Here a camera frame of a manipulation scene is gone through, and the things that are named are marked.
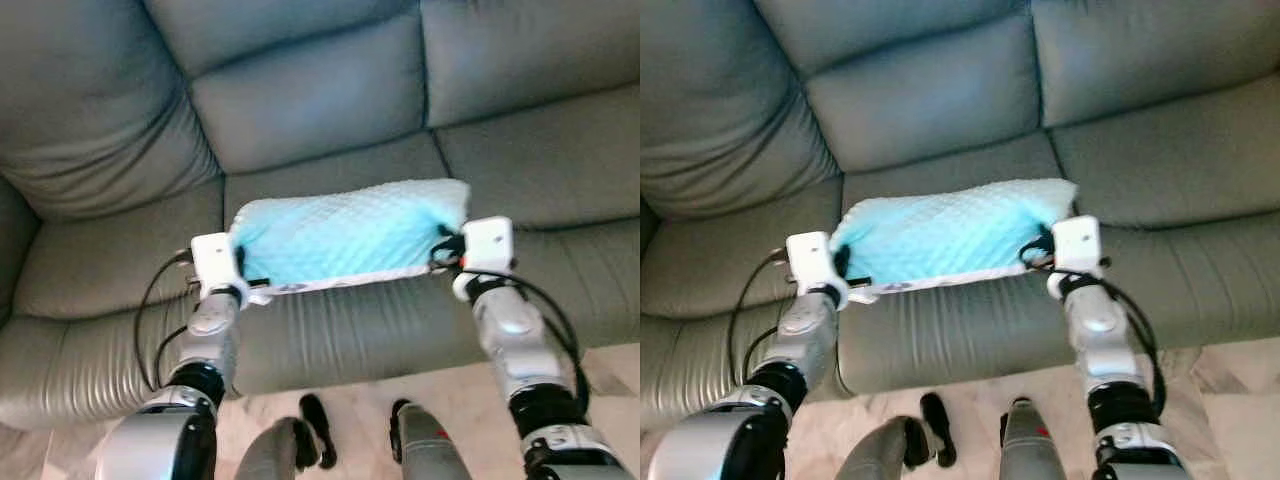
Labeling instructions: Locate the teal dotted pillow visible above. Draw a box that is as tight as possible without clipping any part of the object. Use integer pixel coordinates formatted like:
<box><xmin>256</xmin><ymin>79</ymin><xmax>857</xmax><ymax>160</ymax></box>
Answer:
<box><xmin>227</xmin><ymin>177</ymin><xmax>472</xmax><ymax>297</ymax></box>
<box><xmin>829</xmin><ymin>177</ymin><xmax>1080</xmax><ymax>302</ymax></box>

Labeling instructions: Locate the large green leather sofa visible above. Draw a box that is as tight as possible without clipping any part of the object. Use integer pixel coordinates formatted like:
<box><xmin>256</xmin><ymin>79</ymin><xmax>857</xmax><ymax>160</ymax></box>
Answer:
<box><xmin>640</xmin><ymin>0</ymin><xmax>1280</xmax><ymax>433</ymax></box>
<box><xmin>0</xmin><ymin>0</ymin><xmax>641</xmax><ymax>433</ymax></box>

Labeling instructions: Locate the grey robot left leg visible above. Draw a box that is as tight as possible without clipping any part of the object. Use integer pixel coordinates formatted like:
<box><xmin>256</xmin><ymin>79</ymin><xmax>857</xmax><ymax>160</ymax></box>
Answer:
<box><xmin>834</xmin><ymin>391</ymin><xmax>958</xmax><ymax>480</ymax></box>
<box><xmin>234</xmin><ymin>393</ymin><xmax>338</xmax><ymax>480</ymax></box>

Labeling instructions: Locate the grey robot leg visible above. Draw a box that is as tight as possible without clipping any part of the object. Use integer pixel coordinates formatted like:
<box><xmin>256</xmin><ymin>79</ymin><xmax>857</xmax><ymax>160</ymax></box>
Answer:
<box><xmin>999</xmin><ymin>396</ymin><xmax>1071</xmax><ymax>480</ymax></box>
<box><xmin>834</xmin><ymin>391</ymin><xmax>958</xmax><ymax>480</ymax></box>
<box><xmin>234</xmin><ymin>393</ymin><xmax>338</xmax><ymax>480</ymax></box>
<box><xmin>389</xmin><ymin>397</ymin><xmax>477</xmax><ymax>480</ymax></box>

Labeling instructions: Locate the grey robot right leg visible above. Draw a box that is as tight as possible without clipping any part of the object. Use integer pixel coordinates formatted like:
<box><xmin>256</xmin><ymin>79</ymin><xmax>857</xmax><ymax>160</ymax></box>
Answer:
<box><xmin>999</xmin><ymin>396</ymin><xmax>1071</xmax><ymax>480</ymax></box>
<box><xmin>389</xmin><ymin>397</ymin><xmax>477</xmax><ymax>480</ymax></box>

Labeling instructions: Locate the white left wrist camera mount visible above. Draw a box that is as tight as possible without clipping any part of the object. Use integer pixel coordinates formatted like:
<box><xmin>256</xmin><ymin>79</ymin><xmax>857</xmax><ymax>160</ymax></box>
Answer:
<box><xmin>785</xmin><ymin>231</ymin><xmax>850</xmax><ymax>307</ymax></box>
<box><xmin>189</xmin><ymin>232</ymin><xmax>247</xmax><ymax>302</ymax></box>

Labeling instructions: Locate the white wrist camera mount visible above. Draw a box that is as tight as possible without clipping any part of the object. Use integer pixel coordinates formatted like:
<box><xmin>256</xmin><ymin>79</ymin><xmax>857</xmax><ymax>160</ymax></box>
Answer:
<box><xmin>785</xmin><ymin>231</ymin><xmax>850</xmax><ymax>307</ymax></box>
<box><xmin>189</xmin><ymin>232</ymin><xmax>247</xmax><ymax>302</ymax></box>
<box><xmin>460</xmin><ymin>216</ymin><xmax>517</xmax><ymax>277</ymax></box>
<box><xmin>1051</xmin><ymin>214</ymin><xmax>1104</xmax><ymax>277</ymax></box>

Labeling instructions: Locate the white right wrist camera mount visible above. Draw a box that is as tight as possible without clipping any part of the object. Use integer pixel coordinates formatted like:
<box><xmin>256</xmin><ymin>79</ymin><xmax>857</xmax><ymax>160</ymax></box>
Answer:
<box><xmin>1051</xmin><ymin>214</ymin><xmax>1104</xmax><ymax>277</ymax></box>
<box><xmin>460</xmin><ymin>216</ymin><xmax>517</xmax><ymax>277</ymax></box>

